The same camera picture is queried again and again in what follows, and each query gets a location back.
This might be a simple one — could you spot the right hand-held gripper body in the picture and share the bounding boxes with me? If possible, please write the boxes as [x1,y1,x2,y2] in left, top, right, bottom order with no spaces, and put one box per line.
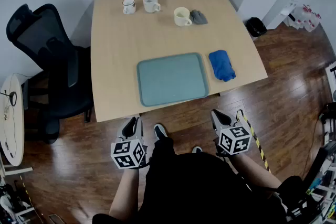
[214,125,252,156]

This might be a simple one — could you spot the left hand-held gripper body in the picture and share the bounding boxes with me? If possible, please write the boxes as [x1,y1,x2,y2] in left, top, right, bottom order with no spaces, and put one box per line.
[110,136,151,170]

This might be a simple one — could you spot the blue cloth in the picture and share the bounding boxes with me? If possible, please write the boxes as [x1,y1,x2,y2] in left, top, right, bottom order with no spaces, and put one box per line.
[208,49,237,82]

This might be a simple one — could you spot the teal plastic tray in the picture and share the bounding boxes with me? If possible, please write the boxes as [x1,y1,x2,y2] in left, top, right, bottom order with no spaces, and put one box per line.
[136,52,210,108]

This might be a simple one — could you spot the person's right forearm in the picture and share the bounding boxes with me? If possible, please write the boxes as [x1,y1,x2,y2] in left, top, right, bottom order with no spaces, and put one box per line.
[228,154,280,191]

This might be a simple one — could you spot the person's left forearm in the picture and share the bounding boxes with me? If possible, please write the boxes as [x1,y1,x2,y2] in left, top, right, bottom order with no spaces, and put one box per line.
[109,167,140,218]

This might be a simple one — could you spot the person's left shoe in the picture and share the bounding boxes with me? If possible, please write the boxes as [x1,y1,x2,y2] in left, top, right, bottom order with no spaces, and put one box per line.
[153,123,168,141]

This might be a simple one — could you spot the yellow black striped tape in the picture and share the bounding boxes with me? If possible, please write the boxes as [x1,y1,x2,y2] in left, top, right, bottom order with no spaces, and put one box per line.
[19,175,35,208]
[236,109,271,174]

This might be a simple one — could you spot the person's black clothing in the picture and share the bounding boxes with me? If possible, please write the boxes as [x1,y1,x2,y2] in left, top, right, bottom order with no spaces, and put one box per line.
[91,136,289,224]

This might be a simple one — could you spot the black mesh office chair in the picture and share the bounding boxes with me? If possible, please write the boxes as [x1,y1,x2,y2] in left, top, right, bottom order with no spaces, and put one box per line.
[6,3,94,144]

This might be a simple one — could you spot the black waste bin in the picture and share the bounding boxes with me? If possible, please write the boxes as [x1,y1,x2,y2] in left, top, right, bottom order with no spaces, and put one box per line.
[246,17,268,37]

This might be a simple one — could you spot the grey cloth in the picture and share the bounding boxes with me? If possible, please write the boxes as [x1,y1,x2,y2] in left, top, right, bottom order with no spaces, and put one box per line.
[189,9,209,25]

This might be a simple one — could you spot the cream mug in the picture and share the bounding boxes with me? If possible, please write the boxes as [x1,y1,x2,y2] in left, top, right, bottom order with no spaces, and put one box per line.
[174,7,193,27]

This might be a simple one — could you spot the round white side table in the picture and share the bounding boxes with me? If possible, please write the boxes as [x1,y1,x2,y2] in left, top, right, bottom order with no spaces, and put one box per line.
[0,73,34,176]

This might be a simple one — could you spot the white mug with dark rim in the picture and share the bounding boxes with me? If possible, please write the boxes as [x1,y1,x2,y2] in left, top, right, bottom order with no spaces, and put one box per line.
[122,0,137,15]

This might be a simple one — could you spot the white shelf unit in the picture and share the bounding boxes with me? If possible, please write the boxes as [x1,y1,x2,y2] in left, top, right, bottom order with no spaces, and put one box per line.
[262,0,304,31]

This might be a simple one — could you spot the plain white mug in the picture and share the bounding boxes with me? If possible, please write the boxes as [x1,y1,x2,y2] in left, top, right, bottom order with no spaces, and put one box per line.
[142,0,161,14]

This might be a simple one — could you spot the clear storage boxes red labels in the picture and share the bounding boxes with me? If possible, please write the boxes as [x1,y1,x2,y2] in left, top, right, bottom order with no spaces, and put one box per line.
[288,4,322,33]

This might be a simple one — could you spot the black ring lamp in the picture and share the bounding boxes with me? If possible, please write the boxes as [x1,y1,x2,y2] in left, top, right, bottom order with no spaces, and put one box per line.
[0,90,18,108]

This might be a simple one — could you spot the thin black table cable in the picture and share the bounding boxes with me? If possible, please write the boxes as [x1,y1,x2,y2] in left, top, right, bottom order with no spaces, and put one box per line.
[2,106,18,158]

